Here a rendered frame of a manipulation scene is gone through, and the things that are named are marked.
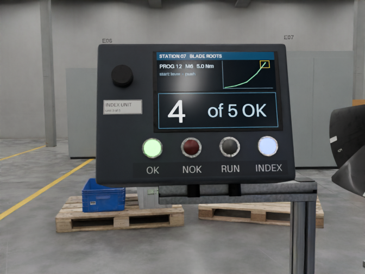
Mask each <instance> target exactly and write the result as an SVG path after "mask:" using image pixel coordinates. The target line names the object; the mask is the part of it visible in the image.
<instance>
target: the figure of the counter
mask: <svg viewBox="0 0 365 274"><path fill-rule="evenodd" d="M157 101H158V130H160V129H196V103H195V92H157Z"/></svg>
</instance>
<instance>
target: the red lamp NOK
mask: <svg viewBox="0 0 365 274"><path fill-rule="evenodd" d="M201 150H202V146H201V144H200V142H199V140H197V139H196V138H187V139H185V140H184V141H183V142H182V144H181V151H182V153H183V155H184V156H186V157H188V158H194V157H197V156H198V155H199V154H200V152H201Z"/></svg>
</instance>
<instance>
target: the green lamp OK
mask: <svg viewBox="0 0 365 274"><path fill-rule="evenodd" d="M162 151H163V146H162V143H161V142H160V141H159V140H158V139H156V138H149V139H147V140H146V141H145V142H144V143H143V145H142V152H143V154H144V155H145V156H146V157H147V158H150V159H155V158H157V157H159V156H160V155H161V153H162Z"/></svg>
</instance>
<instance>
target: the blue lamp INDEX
mask: <svg viewBox="0 0 365 274"><path fill-rule="evenodd" d="M257 149H258V151H259V152H260V153H261V154H262V155H264V156H266V157H270V156H272V155H274V154H275V153H276V151H277V149H278V144H277V142H276V140H275V139H274V138H272V137H270V136H264V137H262V138H261V139H260V140H259V141H258V143H257Z"/></svg>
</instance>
